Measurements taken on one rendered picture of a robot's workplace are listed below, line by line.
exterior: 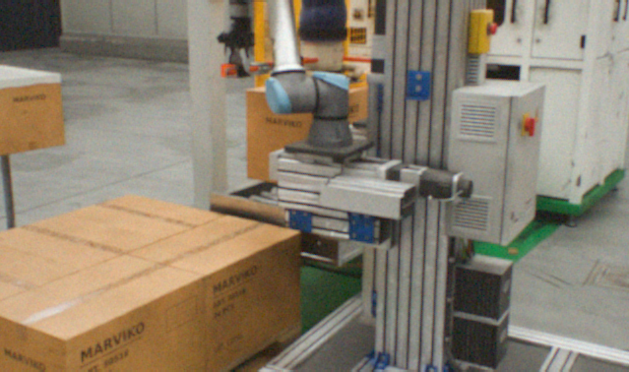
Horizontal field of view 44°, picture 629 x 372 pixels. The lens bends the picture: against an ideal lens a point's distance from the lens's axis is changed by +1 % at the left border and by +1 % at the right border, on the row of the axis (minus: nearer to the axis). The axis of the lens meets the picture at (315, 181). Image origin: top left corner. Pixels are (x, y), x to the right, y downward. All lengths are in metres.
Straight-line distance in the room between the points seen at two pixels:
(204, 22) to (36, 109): 1.03
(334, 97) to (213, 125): 2.05
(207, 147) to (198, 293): 1.83
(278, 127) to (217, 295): 0.86
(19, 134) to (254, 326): 1.98
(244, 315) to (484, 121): 1.22
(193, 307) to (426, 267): 0.82
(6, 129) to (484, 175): 2.80
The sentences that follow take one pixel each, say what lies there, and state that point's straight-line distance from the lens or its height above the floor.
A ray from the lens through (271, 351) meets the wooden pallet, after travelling 3.34.
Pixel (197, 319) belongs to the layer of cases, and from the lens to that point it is 2.81.
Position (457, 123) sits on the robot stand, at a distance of 2.44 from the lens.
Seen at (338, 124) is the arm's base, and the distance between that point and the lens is 2.48.
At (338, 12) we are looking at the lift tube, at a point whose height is 1.42.
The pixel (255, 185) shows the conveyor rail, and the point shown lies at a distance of 3.75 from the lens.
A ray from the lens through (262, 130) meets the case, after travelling 3.41.
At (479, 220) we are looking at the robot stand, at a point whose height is 0.83.
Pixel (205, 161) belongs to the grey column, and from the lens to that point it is 4.52.
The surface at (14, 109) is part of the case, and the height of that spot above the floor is 0.86.
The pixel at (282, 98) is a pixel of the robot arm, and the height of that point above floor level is 1.20.
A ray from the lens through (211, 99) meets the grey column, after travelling 4.42.
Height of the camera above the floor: 1.57
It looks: 15 degrees down
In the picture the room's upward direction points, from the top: 1 degrees clockwise
